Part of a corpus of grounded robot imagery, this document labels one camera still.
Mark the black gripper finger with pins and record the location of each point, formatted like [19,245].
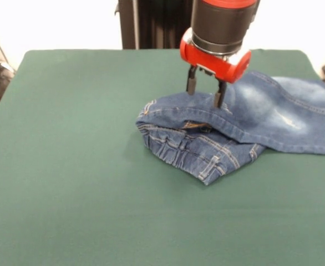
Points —
[191,81]
[219,95]

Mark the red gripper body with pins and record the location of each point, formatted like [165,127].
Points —
[207,62]

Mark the blue denim jeans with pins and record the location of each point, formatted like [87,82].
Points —
[248,116]

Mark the dark green table cloth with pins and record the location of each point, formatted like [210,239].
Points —
[68,180]

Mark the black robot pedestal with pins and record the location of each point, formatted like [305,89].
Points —
[151,25]

